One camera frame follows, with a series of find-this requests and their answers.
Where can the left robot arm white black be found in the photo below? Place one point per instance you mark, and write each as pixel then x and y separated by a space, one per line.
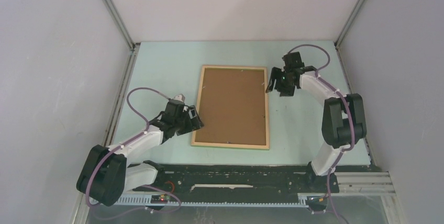
pixel 110 171

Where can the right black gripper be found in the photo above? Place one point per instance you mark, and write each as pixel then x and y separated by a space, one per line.
pixel 276 74

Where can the left aluminium corner post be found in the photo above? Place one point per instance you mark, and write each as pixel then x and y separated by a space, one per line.
pixel 116 17

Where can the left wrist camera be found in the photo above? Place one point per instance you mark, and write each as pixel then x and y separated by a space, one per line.
pixel 179 99

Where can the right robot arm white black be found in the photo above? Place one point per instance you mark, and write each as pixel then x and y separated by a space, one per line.
pixel 343 123

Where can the grey cable duct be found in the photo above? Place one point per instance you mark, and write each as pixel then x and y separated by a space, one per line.
pixel 157 200

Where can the aluminium corner post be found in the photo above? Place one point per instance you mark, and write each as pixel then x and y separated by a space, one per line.
pixel 116 17
pixel 349 22

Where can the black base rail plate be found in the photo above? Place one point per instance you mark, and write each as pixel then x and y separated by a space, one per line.
pixel 237 196

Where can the right aluminium corner post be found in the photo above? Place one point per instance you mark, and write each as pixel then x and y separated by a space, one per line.
pixel 349 22

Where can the aluminium base extrusion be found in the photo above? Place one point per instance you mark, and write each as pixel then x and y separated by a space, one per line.
pixel 364 180

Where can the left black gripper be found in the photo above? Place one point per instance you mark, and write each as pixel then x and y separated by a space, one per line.
pixel 196 123

